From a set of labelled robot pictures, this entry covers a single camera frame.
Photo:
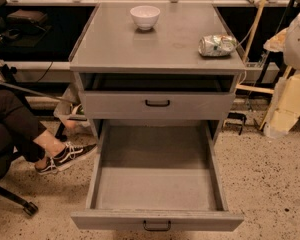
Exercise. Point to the black white sneaker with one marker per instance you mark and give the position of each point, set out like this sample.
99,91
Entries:
68,157

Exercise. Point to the black office chair base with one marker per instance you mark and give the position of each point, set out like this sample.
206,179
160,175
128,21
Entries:
28,207

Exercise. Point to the open grey lower drawer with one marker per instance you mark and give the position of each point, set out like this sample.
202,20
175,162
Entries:
156,178

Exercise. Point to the grey wooden drawer cabinet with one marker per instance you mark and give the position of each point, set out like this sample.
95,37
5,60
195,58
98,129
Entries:
114,55

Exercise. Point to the wooden easel frame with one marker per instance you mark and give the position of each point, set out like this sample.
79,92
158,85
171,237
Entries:
250,35

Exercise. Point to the dark box on shelf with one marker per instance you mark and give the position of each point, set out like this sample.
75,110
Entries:
27,21

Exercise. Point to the white ceramic bowl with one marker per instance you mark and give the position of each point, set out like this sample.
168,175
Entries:
145,17

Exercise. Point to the seated person dark trousers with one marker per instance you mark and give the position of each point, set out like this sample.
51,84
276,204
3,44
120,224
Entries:
20,128

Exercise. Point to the closed grey upper drawer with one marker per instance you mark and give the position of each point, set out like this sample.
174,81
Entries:
156,105

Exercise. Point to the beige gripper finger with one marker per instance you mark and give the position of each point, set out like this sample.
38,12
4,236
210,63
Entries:
284,111

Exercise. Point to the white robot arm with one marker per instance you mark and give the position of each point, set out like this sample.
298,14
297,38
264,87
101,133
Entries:
291,45

